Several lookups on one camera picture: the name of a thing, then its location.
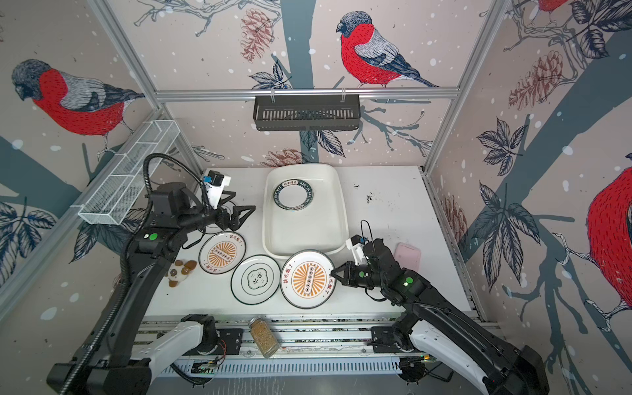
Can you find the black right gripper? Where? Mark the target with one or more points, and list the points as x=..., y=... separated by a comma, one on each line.
x=349, y=275

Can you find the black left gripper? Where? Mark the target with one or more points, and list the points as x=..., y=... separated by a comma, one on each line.
x=225, y=221

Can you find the orange sunburst plate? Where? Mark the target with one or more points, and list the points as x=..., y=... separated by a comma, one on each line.
x=306, y=281
x=222, y=253

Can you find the large green rim plate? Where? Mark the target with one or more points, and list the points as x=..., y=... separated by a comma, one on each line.
x=293, y=195

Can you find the white black-line plate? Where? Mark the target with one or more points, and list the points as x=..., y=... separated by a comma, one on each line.
x=255, y=280

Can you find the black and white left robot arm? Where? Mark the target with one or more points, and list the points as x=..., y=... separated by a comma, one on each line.
x=105, y=363

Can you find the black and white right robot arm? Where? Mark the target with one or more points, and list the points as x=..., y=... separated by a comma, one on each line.
x=430, y=323

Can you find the white plastic bin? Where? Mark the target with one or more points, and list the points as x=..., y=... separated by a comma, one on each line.
x=321, y=226

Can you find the brown white plush toy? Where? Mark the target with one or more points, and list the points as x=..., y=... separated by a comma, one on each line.
x=179, y=271

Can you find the glass jar of grains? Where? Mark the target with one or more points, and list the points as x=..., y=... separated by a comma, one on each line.
x=263, y=337

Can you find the small circuit board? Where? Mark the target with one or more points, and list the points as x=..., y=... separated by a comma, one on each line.
x=207, y=367

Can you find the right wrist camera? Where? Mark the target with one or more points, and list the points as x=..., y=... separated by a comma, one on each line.
x=355, y=245

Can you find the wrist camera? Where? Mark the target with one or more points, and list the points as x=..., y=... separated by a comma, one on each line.
x=355, y=245
x=214, y=185

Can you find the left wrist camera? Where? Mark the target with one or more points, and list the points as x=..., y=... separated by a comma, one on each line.
x=214, y=185

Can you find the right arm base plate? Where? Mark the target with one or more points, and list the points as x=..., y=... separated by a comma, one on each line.
x=383, y=341

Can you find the black hanging wire basket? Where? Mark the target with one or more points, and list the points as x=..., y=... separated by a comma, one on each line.
x=307, y=113

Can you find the white mesh wall shelf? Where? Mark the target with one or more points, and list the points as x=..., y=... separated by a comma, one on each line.
x=117, y=194

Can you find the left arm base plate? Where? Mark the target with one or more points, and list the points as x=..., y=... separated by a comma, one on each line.
x=228, y=343

